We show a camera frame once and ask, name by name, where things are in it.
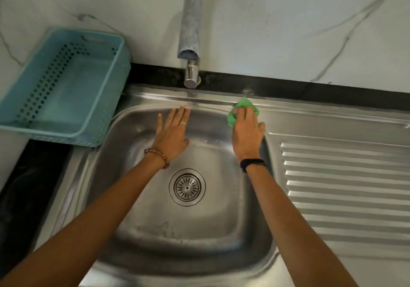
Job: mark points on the person's right hand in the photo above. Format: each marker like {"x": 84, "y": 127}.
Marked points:
{"x": 246, "y": 136}

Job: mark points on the person's left hand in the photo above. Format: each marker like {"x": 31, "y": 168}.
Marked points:
{"x": 173, "y": 134}

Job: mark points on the green cleaning cloth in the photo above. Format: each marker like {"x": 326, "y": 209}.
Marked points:
{"x": 248, "y": 102}

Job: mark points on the round metal drain strainer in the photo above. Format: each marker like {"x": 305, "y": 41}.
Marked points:
{"x": 187, "y": 187}

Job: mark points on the stainless steel sink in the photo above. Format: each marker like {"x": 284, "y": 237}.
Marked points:
{"x": 320, "y": 120}

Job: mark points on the chrome faucet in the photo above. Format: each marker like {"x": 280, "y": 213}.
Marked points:
{"x": 190, "y": 24}

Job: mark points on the teal plastic basket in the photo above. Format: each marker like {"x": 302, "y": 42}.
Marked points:
{"x": 64, "y": 94}

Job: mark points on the person's right forearm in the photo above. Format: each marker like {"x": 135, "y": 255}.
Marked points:
{"x": 294, "y": 229}

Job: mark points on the person's left forearm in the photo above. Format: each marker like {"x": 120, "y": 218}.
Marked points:
{"x": 83, "y": 232}

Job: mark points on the black wristband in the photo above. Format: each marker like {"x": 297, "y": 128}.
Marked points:
{"x": 251, "y": 164}

